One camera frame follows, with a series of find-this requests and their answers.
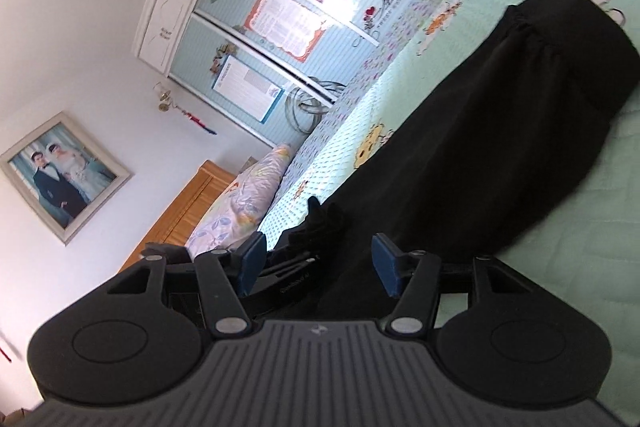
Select red tassel ornament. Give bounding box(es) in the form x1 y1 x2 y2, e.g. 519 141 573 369
175 104 218 138

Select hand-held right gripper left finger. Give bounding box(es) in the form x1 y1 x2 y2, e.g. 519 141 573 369
97 232 268 340

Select framed wedding photo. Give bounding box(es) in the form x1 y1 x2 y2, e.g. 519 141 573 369
0 111 133 248

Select green quilted bee bedspread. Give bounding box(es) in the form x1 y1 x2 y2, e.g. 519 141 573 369
260 0 640 413

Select black pants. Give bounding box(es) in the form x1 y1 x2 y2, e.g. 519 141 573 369
265 0 640 323

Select floral pillow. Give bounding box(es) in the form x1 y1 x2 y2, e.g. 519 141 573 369
185 143 296 260

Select wall lamp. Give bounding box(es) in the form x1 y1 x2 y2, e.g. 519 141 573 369
152 82 178 112

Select wooden headboard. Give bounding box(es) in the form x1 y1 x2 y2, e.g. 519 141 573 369
117 159 236 273

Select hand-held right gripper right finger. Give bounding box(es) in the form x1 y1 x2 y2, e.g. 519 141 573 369
372 233 546 338

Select orange framed poster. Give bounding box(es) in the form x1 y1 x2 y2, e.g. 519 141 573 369
244 0 328 62

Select blue framed poster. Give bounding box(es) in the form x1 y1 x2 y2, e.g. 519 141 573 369
210 53 286 124

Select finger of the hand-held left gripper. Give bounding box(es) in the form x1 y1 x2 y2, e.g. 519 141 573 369
245 253 319 315

